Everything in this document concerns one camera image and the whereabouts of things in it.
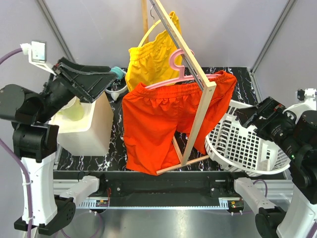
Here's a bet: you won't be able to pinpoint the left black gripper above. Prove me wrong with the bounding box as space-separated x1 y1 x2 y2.
36 55 118 120

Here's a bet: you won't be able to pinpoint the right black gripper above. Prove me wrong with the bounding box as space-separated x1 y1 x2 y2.
234 94 306 158

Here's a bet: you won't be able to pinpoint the orange shorts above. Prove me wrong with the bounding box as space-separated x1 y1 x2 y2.
122 70 238 176

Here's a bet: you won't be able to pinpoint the pink plastic hanger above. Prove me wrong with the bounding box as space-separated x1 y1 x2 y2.
145 49 221 90

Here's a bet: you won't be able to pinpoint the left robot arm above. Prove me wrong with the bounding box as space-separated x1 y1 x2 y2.
0 58 117 236

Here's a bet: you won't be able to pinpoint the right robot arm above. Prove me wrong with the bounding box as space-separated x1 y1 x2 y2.
225 97 317 238

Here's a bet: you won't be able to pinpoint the yellow shorts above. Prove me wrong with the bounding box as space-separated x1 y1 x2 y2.
125 11 183 92

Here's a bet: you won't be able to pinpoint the yellow plastic hanger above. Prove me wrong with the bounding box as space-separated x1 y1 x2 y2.
138 20 161 47

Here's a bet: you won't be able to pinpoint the pale yellow mug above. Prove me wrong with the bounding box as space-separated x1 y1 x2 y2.
57 97 84 121

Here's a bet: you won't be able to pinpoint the teal cap object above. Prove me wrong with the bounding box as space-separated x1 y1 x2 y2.
110 66 126 80

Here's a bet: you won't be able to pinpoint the white laundry basket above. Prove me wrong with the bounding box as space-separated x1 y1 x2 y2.
205 100 290 177

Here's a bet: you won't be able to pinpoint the white storage bin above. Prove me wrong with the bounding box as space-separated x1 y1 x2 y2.
49 93 114 156

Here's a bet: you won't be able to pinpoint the wooden clothes rack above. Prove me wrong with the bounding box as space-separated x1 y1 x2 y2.
128 0 222 175

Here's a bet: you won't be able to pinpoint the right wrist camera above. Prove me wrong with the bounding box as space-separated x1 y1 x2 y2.
285 88 317 118

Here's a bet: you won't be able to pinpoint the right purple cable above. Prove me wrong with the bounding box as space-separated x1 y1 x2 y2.
254 178 268 198

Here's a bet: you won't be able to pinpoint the purple cable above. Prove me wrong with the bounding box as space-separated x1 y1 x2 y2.
254 178 268 198
0 48 24 65

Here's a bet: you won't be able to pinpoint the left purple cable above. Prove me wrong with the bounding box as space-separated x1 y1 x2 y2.
0 48 24 65

